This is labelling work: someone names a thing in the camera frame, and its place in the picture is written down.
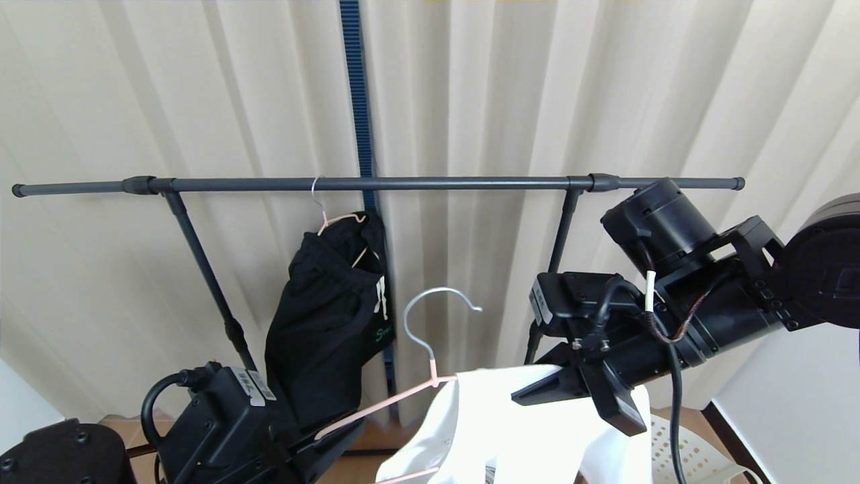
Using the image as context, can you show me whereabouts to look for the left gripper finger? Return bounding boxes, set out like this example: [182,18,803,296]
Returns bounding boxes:
[286,418,368,484]

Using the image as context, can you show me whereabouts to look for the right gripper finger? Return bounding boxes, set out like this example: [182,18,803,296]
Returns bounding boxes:
[511,365,597,408]

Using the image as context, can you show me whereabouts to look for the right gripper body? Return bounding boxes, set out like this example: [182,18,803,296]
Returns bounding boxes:
[582,288,728,438]

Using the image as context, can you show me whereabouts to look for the white printed T-shirt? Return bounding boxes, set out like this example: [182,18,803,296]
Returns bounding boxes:
[375,363,654,484]

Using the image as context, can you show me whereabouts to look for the black shorts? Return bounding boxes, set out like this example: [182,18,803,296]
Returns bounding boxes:
[264,211,397,432]

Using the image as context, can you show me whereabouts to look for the white laundry basket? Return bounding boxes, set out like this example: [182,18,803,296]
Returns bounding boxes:
[647,412,763,484]

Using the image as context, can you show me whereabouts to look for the black clothes rack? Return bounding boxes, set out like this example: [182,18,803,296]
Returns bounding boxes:
[11,173,746,459]

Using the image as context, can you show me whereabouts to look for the beige curtain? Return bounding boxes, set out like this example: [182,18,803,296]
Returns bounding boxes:
[359,0,860,431]
[0,0,377,424]

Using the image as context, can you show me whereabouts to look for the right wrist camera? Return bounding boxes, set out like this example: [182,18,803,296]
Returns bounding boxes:
[529,272,649,354]

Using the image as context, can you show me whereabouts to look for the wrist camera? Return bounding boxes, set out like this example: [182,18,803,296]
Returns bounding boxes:
[158,366,303,484]
[529,272,649,354]

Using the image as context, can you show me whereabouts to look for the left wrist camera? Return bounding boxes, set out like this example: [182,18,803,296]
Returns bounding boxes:
[158,366,303,484]

